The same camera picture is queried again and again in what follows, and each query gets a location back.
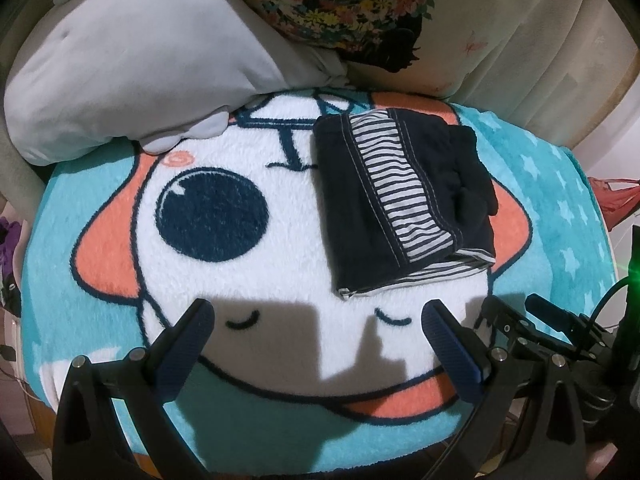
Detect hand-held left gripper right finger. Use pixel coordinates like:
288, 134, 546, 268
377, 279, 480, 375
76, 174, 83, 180
421, 298, 586, 480

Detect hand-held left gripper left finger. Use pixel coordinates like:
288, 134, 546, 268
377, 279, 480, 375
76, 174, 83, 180
52, 298, 216, 480

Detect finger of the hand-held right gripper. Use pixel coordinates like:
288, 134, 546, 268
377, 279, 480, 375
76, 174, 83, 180
525, 293, 610, 348
481, 295, 576, 366

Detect striped navy pants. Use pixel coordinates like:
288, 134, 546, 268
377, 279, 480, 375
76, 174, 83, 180
314, 107, 499, 302

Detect printed cartoon blanket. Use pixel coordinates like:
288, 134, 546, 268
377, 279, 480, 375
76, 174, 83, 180
15, 87, 623, 463

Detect red object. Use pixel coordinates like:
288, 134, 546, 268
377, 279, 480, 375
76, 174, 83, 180
587, 176, 640, 217

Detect purple clothes pile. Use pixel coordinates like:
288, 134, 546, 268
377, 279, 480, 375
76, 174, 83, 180
0, 217, 26, 311

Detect beige sofa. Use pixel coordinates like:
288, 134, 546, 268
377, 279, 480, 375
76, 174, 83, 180
0, 0, 633, 176

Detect grey white plush toy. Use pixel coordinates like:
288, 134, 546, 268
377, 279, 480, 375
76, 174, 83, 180
4, 0, 351, 166

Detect floral print cushion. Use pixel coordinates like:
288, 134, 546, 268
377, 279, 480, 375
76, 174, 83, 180
220, 0, 571, 102

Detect black cable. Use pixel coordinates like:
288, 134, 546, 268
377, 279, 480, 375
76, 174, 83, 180
592, 275, 632, 322

